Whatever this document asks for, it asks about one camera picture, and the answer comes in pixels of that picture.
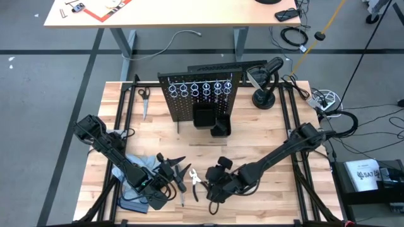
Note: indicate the blue striped work glove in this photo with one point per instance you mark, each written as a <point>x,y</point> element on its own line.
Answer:
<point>132,208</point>
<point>146,161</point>

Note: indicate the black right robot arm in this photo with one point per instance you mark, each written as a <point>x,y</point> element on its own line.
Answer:
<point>277,151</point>

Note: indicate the deep black plastic bin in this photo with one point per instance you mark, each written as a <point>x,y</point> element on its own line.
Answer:
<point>204,118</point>

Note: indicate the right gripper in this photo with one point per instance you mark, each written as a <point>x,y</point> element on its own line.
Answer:
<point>221,184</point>

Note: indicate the white power strip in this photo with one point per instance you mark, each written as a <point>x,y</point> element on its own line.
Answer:
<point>311,101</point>

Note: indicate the black monitor stand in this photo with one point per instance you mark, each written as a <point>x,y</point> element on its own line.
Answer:
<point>267,1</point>

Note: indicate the black perforated panel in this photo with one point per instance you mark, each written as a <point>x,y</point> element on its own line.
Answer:
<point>221,67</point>

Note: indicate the black gooseneck desk lamp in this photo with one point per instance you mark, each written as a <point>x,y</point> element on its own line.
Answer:
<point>263,100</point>

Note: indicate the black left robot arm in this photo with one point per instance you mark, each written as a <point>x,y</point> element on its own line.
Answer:
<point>110,151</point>

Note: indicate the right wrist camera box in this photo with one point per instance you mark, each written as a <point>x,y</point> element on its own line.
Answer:
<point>225,163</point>

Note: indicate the light wood desk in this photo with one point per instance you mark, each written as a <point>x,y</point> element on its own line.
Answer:
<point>189,14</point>

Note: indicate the small black grey device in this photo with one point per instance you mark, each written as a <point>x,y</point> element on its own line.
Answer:
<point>78,8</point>

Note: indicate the white round object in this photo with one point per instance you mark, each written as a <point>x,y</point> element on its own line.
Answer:
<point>115,3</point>

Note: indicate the white labelled box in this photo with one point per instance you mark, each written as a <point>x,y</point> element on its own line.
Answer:
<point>363,175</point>

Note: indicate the black smartphone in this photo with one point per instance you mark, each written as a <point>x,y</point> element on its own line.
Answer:
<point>286,14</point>

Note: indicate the black metal pegboard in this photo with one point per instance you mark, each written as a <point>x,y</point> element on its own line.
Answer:
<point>176,107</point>

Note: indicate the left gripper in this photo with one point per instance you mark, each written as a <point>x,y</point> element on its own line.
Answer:
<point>167,176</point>

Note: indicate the black cabinet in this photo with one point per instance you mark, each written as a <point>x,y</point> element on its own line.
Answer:
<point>363,198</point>

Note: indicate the red bordered white mat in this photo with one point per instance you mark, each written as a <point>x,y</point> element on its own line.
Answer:
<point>101,12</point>

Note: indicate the grey wheeled stand leg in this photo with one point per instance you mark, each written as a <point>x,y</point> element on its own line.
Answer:
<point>372,19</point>

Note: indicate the metal hex key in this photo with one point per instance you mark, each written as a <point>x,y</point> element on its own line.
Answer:
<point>63,13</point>
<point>72,2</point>

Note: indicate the shallow black plastic bin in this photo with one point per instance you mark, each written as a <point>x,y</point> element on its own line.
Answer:
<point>222,129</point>

